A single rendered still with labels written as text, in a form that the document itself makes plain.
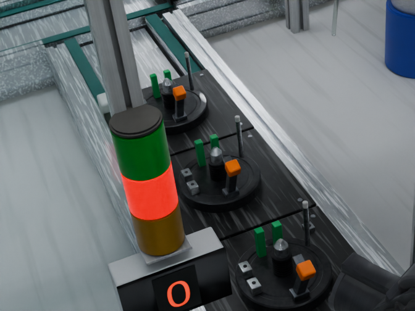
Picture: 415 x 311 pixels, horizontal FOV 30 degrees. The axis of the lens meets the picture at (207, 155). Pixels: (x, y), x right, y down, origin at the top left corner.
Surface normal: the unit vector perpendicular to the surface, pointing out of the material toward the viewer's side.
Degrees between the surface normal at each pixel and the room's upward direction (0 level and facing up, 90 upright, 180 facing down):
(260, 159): 0
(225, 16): 90
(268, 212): 0
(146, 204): 90
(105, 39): 90
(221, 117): 0
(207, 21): 90
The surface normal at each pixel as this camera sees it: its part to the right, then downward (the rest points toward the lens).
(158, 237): 0.08, 0.61
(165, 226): 0.45, 0.51
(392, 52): -0.90, 0.35
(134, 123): -0.12, -0.78
